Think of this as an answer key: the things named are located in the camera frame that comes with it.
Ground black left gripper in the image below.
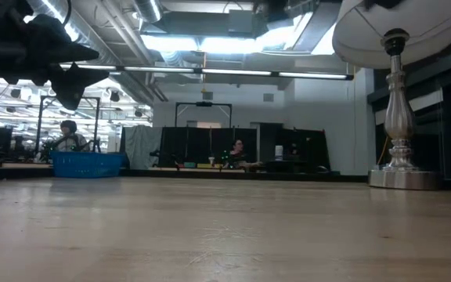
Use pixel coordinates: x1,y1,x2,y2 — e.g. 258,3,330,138
0,13,110,112

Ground person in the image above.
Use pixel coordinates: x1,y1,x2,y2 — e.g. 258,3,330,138
222,139,264,172
52,120,92,154

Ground blue plastic basket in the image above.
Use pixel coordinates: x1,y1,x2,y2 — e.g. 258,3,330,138
50,151,125,179

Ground grey hanging cloth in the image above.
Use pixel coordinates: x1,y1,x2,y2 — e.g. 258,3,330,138
120,125,164,171

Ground black partition panels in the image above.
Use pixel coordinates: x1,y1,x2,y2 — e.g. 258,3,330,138
158,126,258,168

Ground grey ceiling box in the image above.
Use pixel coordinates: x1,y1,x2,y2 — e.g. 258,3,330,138
227,9,256,34

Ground long LED light bar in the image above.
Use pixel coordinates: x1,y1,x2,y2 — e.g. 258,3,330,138
59,62,355,81

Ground black cabinet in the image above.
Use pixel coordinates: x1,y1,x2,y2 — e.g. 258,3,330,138
258,122,330,173

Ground white shade silver table lamp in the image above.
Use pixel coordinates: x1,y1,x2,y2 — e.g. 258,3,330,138
331,0,451,192

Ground silver ventilation duct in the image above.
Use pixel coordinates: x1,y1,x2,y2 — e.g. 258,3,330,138
25,0,168,103

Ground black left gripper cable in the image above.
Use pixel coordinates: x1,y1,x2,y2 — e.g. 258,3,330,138
62,0,74,27

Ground black gantry frame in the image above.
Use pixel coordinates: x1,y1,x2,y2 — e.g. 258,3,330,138
174,101,233,128
35,95,102,152

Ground black aluminium table frame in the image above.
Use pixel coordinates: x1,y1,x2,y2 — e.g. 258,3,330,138
0,166,370,183

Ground thin yellow cable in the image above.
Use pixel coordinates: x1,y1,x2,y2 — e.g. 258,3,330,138
377,135,390,162

